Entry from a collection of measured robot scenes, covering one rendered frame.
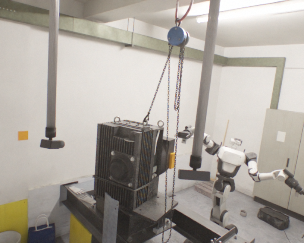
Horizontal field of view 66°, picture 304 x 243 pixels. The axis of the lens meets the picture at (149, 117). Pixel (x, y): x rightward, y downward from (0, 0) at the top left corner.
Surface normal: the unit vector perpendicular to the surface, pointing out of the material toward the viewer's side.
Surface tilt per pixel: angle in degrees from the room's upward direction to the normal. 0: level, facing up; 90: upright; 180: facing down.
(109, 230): 90
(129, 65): 90
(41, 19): 90
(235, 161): 77
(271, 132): 90
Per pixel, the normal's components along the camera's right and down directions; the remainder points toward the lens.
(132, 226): 0.67, 0.17
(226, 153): -0.22, -0.11
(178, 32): -0.50, 0.12
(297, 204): -0.73, 0.04
